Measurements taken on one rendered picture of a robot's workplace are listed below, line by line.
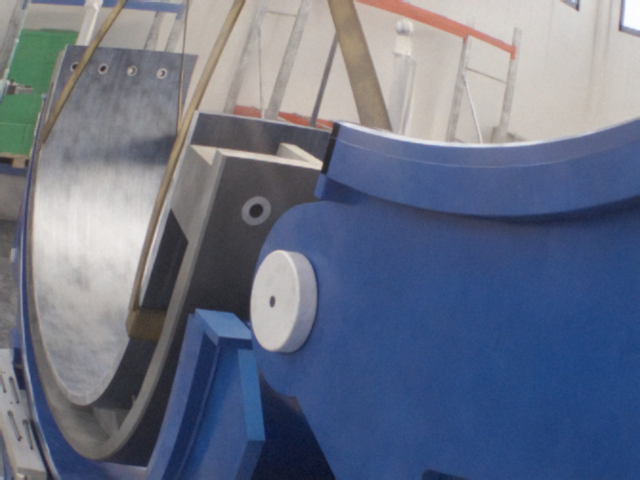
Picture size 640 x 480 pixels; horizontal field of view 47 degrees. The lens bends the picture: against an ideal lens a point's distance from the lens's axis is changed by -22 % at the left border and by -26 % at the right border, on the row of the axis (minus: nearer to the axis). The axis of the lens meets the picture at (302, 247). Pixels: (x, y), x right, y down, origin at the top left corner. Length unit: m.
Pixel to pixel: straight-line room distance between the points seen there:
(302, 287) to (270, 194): 0.32
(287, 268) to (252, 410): 0.27
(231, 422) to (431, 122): 9.62
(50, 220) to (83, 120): 0.47
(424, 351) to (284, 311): 0.28
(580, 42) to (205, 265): 11.50
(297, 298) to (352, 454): 0.24
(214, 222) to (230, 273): 0.10
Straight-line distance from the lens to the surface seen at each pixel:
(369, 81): 2.04
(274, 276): 1.24
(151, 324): 1.77
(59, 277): 3.23
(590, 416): 0.76
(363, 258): 1.11
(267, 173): 1.46
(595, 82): 12.86
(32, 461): 3.12
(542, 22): 12.08
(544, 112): 12.20
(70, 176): 3.48
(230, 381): 1.42
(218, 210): 1.46
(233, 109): 9.32
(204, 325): 1.43
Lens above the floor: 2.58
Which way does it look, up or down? 14 degrees down
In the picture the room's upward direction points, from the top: 15 degrees clockwise
